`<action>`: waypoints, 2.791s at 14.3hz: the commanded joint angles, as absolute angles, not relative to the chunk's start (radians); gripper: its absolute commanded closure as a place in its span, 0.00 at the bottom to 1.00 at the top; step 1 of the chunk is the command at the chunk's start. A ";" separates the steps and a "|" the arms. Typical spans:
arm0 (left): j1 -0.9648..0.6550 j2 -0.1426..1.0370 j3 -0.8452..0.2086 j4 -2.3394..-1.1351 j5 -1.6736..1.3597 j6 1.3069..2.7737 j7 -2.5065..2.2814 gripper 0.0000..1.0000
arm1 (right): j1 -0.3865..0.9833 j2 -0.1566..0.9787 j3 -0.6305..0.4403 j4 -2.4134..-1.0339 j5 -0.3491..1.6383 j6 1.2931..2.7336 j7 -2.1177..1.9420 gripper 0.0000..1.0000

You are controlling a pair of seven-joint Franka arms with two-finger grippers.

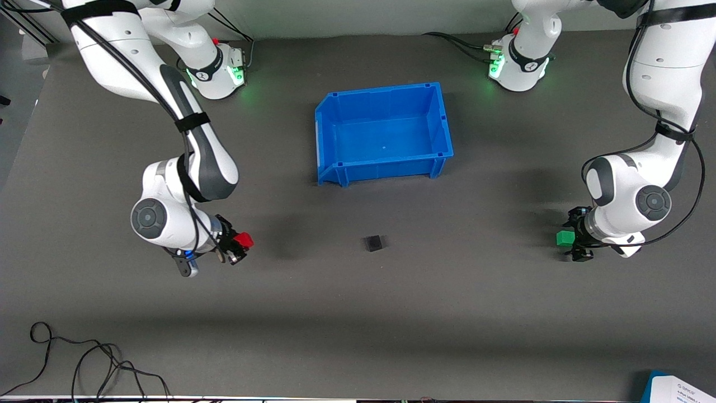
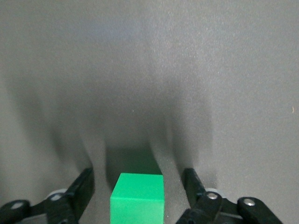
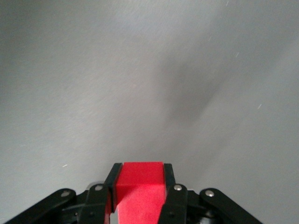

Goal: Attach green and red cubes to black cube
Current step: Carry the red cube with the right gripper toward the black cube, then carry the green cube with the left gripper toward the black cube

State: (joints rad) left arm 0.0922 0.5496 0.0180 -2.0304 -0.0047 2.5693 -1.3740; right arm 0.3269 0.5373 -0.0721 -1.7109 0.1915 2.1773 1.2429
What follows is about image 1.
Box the aluminium frame bar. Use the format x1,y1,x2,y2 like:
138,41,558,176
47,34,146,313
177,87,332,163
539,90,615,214
0,6,59,45

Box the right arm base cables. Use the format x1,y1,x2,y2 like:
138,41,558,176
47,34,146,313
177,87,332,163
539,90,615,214
208,8,256,71

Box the blue plastic bin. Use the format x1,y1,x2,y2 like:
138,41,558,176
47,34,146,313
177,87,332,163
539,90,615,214
314,82,454,188

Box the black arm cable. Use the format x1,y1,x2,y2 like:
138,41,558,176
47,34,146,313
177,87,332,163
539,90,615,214
62,0,224,258
581,0,706,250

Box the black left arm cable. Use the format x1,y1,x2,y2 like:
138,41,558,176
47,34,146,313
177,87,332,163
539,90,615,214
581,0,706,250

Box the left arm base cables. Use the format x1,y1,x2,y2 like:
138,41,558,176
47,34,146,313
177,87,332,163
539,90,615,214
422,32,504,63

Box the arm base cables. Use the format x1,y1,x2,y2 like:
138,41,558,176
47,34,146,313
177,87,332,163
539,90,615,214
208,8,256,71
422,32,504,63

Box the grey clamp block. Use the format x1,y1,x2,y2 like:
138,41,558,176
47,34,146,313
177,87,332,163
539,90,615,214
22,39,49,61

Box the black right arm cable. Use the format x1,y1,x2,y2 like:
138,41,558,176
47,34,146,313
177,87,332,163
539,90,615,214
62,0,224,258

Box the blue and white box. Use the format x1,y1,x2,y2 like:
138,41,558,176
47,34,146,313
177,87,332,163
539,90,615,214
640,369,716,403

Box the thin black loose cable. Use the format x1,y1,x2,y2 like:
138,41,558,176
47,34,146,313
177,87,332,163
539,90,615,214
0,321,171,401

